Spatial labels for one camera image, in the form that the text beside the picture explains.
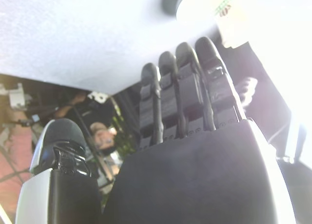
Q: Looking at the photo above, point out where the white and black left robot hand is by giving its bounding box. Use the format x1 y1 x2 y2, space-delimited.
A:
16 36 297 224

